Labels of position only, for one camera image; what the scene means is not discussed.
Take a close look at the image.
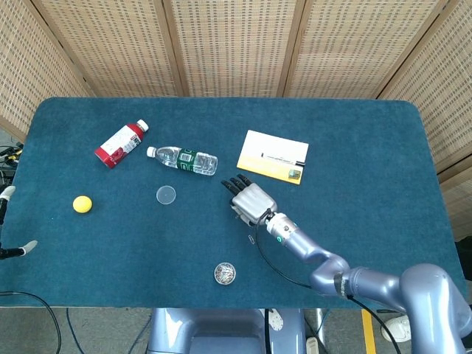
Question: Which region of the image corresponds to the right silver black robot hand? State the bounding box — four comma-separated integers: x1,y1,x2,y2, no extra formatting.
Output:
221,173,278,226

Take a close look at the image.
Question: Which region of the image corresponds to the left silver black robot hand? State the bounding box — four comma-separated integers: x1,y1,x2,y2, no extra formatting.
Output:
0,185,39,260

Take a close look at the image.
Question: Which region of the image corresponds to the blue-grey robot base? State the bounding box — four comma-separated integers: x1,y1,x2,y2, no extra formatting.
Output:
146,308,307,354

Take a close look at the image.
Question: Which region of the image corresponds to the round container of paperclips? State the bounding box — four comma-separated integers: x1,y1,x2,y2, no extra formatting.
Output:
213,262,237,286

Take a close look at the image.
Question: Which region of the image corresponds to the white yellow notepad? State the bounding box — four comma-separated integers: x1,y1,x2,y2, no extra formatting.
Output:
236,129,310,186

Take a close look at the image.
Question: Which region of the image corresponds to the black marker pen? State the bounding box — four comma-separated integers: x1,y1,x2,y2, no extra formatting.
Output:
260,152,306,165

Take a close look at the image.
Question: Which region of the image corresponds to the yellow ball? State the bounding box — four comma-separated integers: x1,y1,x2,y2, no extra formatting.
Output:
72,195,94,214

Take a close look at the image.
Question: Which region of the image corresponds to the clear water bottle green label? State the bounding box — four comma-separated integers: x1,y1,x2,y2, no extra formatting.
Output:
146,145,219,177

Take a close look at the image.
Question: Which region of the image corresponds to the clear round plastic lid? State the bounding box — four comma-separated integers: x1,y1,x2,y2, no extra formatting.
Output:
156,185,177,206

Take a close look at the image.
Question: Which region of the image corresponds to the blue felt table cover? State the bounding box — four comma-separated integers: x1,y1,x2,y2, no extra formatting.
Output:
0,96,466,310

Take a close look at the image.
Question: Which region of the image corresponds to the red drink bottle white cap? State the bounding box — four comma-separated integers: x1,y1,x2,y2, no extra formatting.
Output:
94,119,150,170

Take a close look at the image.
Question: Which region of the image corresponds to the woven bamboo screen panel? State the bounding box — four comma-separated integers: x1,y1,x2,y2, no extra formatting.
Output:
0,0,95,143
31,0,190,98
282,0,457,100
376,0,472,243
162,0,308,98

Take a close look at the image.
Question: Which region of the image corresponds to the yellow floor tape strip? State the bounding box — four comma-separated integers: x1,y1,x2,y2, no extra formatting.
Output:
361,308,378,354

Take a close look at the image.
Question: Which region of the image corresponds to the white sneaker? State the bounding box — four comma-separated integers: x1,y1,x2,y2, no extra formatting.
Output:
381,316,412,343

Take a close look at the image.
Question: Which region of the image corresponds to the black yellow cable bundle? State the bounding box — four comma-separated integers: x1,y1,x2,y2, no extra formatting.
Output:
0,142,25,185

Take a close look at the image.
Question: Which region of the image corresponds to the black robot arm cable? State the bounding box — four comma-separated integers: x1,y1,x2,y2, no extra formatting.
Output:
254,208,403,354

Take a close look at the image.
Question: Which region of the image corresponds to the black floor cable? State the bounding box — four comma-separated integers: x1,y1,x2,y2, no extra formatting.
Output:
0,291,62,354

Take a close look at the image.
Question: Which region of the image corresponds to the blue floor cable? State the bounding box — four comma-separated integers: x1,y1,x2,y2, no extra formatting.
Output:
65,308,89,354

